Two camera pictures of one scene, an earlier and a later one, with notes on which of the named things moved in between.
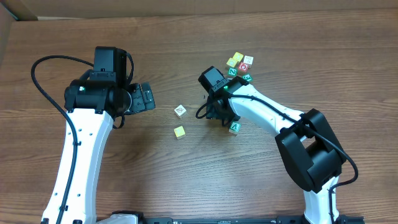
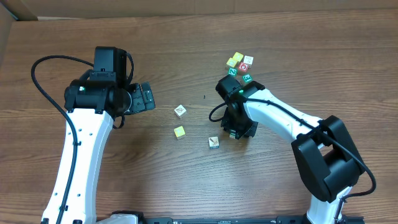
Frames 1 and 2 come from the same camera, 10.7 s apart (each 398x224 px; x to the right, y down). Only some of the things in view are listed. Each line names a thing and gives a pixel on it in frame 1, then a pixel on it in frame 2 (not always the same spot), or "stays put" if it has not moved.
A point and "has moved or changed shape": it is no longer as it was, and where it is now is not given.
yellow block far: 238,56 stays put
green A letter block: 235,126 has moved or changed shape
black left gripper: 143,98 stays put
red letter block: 243,66 stays put
